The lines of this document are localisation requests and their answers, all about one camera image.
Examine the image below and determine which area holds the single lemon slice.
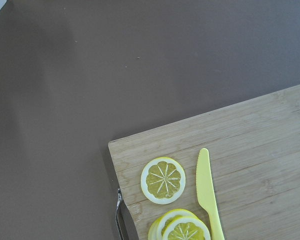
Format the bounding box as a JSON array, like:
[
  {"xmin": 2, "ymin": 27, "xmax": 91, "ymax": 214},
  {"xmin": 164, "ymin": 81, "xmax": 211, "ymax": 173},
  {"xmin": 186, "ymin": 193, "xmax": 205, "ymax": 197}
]
[{"xmin": 140, "ymin": 157, "xmax": 186, "ymax": 205}]

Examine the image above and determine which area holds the yellow plastic knife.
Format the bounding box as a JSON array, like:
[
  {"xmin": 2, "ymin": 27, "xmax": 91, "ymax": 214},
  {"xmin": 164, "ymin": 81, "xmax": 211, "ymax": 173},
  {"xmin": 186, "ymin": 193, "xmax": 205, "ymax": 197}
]
[{"xmin": 195, "ymin": 148, "xmax": 225, "ymax": 240}]

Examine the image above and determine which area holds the stacked lemon slice top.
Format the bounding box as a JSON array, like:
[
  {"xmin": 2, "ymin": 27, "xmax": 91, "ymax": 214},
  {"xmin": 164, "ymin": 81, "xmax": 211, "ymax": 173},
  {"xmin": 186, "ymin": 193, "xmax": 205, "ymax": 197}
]
[{"xmin": 162, "ymin": 216, "xmax": 211, "ymax": 240}]

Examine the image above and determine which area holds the bamboo cutting board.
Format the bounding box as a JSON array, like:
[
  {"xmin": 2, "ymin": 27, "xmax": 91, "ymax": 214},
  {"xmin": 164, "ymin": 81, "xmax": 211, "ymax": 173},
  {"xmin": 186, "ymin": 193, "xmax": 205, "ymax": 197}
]
[{"xmin": 108, "ymin": 85, "xmax": 300, "ymax": 240}]

